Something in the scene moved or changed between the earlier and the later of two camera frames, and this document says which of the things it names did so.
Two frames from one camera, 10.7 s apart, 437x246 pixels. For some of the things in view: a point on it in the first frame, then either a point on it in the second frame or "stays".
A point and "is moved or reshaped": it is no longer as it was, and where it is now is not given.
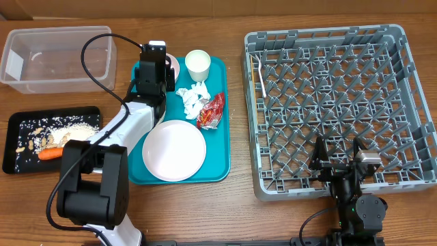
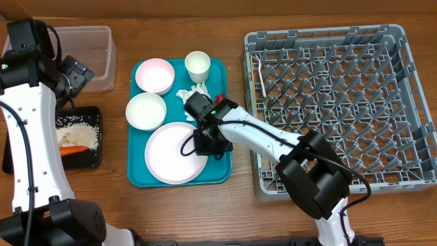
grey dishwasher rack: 339,84 stays
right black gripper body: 331,170 -> 205,145
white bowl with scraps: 175,64 is moved or reshaped
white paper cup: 198,62 stays
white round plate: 174,150 stays
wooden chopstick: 252,76 stays
